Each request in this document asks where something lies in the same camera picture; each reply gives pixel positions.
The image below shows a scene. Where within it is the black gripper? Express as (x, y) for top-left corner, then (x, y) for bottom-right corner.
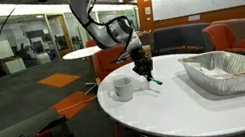
(127, 43), (158, 86)

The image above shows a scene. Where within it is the green marker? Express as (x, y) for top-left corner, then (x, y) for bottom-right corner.
(150, 76), (164, 88)

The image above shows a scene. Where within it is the white mug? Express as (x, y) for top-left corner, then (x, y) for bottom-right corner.
(106, 73), (137, 105)

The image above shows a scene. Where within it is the orange armchair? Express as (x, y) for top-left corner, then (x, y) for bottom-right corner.
(90, 41), (139, 86)
(84, 38), (98, 49)

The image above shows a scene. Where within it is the dark blue sofa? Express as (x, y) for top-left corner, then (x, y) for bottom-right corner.
(148, 19), (216, 62)

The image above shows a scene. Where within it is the white round side table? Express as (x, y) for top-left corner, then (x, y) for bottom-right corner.
(61, 44), (105, 63)

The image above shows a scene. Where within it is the white paper in tray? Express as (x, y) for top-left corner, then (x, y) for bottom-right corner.
(192, 56), (235, 84)

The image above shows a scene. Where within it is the aluminium foil tray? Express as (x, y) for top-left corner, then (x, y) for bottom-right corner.
(176, 45), (245, 104)

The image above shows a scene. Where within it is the orange chair with grey shell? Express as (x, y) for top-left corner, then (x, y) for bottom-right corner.
(201, 19), (245, 73)

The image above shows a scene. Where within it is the wooden door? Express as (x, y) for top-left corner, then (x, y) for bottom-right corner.
(46, 12), (76, 60)

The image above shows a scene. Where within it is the white wall label plate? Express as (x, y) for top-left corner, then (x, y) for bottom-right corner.
(186, 13), (202, 23)

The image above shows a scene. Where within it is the white floor cable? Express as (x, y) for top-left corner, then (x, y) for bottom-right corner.
(54, 93), (101, 115)

